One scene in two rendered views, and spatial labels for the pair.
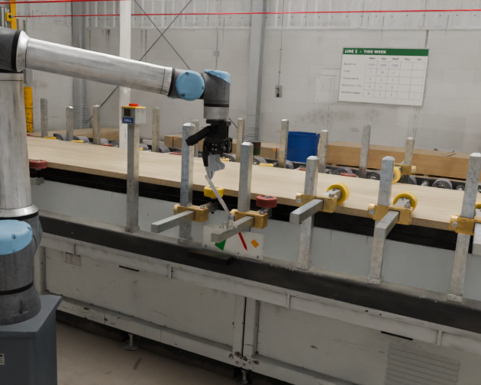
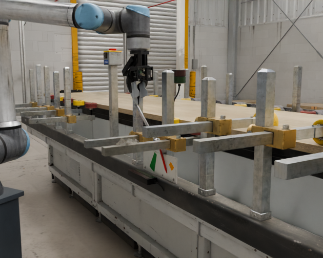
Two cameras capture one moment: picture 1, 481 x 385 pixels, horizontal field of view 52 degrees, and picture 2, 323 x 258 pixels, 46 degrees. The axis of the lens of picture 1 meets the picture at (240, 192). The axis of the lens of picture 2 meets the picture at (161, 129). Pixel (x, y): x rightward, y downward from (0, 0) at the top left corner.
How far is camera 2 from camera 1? 99 cm
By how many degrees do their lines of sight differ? 33
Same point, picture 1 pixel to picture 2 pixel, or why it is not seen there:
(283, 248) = (221, 178)
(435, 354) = not seen: outside the picture
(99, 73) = (24, 14)
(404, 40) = not seen: outside the picture
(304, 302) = (209, 231)
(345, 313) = (240, 250)
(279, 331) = not seen: outside the picture
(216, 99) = (131, 30)
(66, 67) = (4, 12)
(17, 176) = not seen: outside the picture
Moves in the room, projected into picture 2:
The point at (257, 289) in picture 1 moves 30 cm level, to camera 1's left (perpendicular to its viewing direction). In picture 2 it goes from (179, 213) to (120, 198)
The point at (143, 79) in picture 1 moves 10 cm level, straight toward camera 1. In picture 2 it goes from (53, 15) to (34, 11)
